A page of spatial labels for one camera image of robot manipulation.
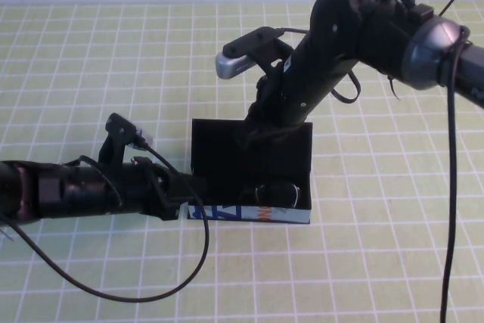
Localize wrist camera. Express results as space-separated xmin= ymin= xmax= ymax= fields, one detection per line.
xmin=214 ymin=26 xmax=294 ymax=80
xmin=98 ymin=112 xmax=155 ymax=167

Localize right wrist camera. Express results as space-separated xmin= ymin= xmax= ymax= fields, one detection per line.
xmin=214 ymin=26 xmax=294 ymax=80

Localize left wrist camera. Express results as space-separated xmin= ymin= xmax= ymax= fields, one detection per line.
xmin=98 ymin=112 xmax=155 ymax=167

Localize black printed glasses case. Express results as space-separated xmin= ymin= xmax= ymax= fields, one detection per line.
xmin=188 ymin=117 xmax=315 ymax=226

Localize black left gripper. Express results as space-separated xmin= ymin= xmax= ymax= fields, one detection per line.
xmin=113 ymin=160 xmax=209 ymax=222

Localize black left camera cable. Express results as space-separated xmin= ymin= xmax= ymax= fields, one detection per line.
xmin=0 ymin=137 xmax=211 ymax=304

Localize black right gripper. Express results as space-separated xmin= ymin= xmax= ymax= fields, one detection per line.
xmin=245 ymin=69 xmax=303 ymax=138

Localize black camera cable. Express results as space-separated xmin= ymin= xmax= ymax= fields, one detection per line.
xmin=0 ymin=137 xmax=211 ymax=304
xmin=275 ymin=26 xmax=472 ymax=323

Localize black right camera cable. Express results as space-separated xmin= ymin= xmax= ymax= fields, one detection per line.
xmin=275 ymin=26 xmax=472 ymax=323

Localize black framed glasses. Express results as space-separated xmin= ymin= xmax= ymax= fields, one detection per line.
xmin=241 ymin=182 xmax=303 ymax=211

